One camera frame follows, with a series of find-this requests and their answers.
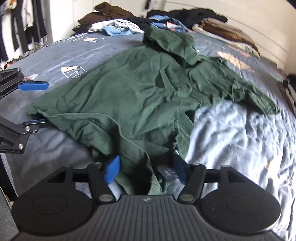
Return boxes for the black clothes rack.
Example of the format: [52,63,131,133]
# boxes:
[0,0,50,63]

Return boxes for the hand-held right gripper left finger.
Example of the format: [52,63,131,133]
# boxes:
[47,155,121,204]

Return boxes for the hanging black trousers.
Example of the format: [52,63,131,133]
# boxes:
[29,0,48,42]
[10,0,28,52]

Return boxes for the light blue shirt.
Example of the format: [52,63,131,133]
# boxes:
[103,25,133,36]

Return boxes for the brown jacket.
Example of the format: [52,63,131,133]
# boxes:
[77,2,134,25]

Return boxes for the pile of unfolded clothes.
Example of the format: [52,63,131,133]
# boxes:
[88,19,144,33]

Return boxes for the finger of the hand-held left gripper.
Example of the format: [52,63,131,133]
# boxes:
[0,68,49,100]
[0,116,51,139]

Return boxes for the hanging white hoodie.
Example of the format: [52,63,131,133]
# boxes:
[22,0,35,29]

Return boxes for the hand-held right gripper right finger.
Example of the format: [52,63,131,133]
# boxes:
[172,154,249,204]

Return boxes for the black crumpled garment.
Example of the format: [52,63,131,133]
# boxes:
[128,16,153,32]

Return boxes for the hanging dark navy clothes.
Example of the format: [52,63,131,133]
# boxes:
[0,11,10,62]

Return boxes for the row of shoes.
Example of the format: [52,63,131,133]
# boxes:
[0,53,31,70]

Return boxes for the stack of folded dark clothes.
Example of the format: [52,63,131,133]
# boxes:
[277,74,296,109]

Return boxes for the green t-shirt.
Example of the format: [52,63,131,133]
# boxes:
[26,28,281,195]

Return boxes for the stack of folded brown clothes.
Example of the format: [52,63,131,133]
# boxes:
[192,19,260,58]

